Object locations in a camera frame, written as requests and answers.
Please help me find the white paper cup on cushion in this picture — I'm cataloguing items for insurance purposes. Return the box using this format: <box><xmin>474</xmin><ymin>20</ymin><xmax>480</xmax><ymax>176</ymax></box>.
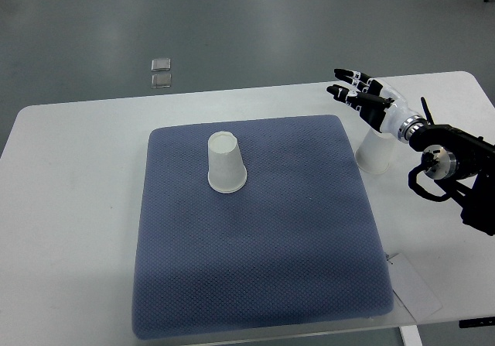
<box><xmin>207</xmin><ymin>131</ymin><xmax>248</xmax><ymax>194</ymax></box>

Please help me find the white paper cup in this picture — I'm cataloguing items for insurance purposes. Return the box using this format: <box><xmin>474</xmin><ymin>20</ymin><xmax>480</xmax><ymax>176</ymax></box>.
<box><xmin>355</xmin><ymin>128</ymin><xmax>396</xmax><ymax>174</ymax></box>
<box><xmin>207</xmin><ymin>131</ymin><xmax>248</xmax><ymax>194</ymax></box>

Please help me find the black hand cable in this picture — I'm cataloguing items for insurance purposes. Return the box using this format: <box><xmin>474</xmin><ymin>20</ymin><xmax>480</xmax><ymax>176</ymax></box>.
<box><xmin>420</xmin><ymin>97</ymin><xmax>435</xmax><ymax>125</ymax></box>

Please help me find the upper metal floor plate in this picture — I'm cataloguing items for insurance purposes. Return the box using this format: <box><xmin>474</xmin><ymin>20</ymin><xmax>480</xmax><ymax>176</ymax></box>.
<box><xmin>151</xmin><ymin>57</ymin><xmax>171</xmax><ymax>71</ymax></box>

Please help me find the blue grey textured cushion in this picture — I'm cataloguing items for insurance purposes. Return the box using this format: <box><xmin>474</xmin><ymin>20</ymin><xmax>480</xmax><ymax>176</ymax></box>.
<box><xmin>132</xmin><ymin>115</ymin><xmax>394</xmax><ymax>339</ymax></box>

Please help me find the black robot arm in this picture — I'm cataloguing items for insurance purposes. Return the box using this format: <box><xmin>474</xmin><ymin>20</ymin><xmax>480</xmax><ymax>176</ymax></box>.
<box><xmin>405</xmin><ymin>122</ymin><xmax>494</xmax><ymax>236</ymax></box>

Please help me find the black table control panel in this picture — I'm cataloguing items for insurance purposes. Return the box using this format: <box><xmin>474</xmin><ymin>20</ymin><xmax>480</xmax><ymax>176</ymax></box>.
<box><xmin>459</xmin><ymin>317</ymin><xmax>495</xmax><ymax>329</ymax></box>

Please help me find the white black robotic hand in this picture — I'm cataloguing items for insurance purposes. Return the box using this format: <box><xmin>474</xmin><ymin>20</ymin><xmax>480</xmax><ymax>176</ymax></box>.
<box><xmin>326</xmin><ymin>68</ymin><xmax>425</xmax><ymax>143</ymax></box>

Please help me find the white paper tag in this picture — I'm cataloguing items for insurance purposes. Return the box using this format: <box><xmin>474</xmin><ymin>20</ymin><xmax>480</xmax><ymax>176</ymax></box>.
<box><xmin>387</xmin><ymin>253</ymin><xmax>442</xmax><ymax>322</ymax></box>

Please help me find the white table leg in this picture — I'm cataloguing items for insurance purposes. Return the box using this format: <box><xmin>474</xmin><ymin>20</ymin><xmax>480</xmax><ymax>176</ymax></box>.
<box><xmin>399</xmin><ymin>325</ymin><xmax>423</xmax><ymax>346</ymax></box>

